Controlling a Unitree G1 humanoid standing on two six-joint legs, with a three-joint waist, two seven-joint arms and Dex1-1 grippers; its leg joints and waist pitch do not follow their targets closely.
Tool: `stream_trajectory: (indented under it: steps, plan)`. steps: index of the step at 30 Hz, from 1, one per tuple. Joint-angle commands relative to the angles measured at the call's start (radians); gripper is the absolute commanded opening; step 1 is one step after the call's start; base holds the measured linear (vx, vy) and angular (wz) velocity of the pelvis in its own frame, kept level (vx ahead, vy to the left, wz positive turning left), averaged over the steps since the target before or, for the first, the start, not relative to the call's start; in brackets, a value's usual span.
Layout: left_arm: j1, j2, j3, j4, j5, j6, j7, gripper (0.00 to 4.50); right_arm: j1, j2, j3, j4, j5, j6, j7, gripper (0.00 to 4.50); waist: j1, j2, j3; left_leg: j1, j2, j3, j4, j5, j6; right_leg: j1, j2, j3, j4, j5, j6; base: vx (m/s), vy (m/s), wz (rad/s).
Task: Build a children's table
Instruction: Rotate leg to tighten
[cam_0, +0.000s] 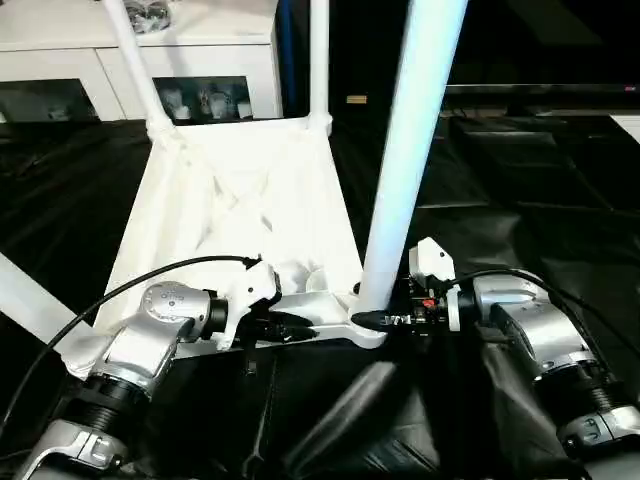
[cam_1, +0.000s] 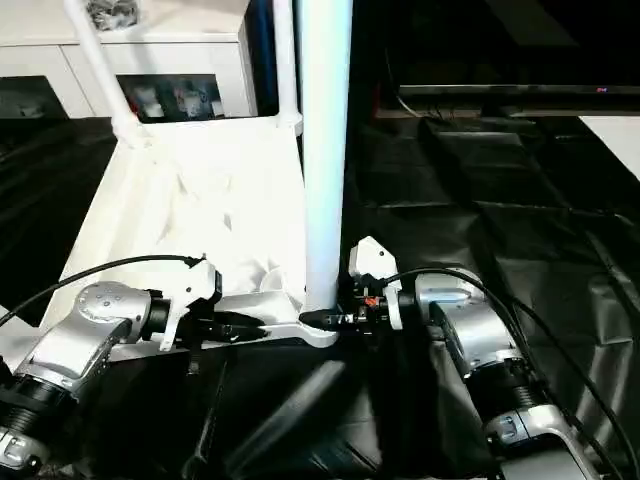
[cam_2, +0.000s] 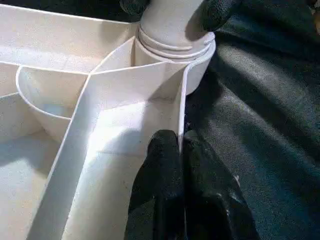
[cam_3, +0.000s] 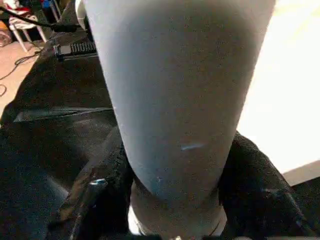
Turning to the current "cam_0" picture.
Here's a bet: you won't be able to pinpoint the white plastic table top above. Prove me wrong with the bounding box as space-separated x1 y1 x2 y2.
55 112 391 381

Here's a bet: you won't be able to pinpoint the white plastic table leg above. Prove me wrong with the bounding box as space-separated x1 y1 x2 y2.
356 0 471 313
307 0 334 136
0 250 79 346
100 0 187 146

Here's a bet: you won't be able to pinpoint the black work mat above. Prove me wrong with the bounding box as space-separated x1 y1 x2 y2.
0 95 640 480

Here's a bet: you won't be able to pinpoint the toy figures behind cabinet glass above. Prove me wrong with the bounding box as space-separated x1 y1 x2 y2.
155 78 256 121

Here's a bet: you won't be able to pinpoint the black tv cabinet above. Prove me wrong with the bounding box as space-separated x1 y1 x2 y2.
278 0 640 116

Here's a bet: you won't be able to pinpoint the grey plush toy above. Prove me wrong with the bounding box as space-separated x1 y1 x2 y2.
126 0 177 33

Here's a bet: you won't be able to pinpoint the white cabinet with glass doors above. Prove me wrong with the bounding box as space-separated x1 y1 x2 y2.
0 0 285 123

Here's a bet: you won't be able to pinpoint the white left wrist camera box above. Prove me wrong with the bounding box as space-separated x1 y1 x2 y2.
208 260 281 351

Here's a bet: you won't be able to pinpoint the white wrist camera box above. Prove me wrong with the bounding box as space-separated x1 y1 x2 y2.
208 260 281 351
408 237 461 333

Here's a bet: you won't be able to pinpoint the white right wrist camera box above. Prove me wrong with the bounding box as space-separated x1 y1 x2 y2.
408 237 461 333

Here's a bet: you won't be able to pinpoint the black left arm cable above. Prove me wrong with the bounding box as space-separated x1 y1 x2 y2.
0 255 263 441

